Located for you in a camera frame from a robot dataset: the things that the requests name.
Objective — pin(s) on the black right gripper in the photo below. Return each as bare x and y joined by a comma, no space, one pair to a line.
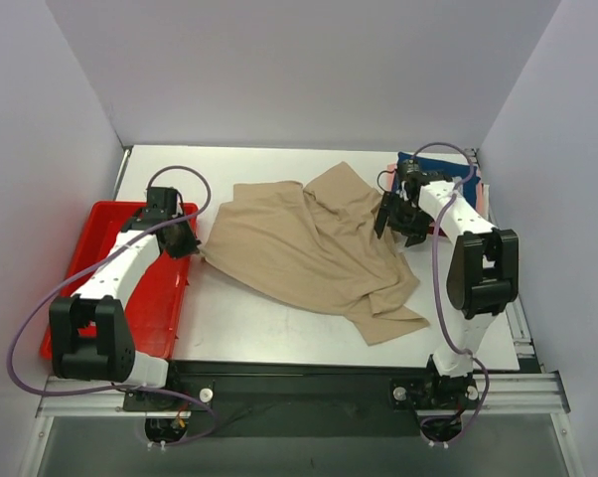
398,215

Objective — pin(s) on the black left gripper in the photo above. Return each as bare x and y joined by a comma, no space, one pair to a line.
181,241

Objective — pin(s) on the beige t-shirt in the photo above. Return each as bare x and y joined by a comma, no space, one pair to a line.
314,247

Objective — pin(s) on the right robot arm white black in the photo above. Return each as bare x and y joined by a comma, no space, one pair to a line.
475,265

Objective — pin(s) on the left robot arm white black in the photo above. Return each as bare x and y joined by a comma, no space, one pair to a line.
90,336

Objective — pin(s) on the folded pink t-shirt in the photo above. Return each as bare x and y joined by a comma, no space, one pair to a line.
385,178

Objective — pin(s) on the folded blue printed t-shirt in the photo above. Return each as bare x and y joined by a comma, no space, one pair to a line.
458,171

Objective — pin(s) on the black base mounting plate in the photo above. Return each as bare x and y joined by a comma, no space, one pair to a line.
309,420

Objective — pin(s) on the aluminium frame rail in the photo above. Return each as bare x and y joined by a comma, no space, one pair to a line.
499,394

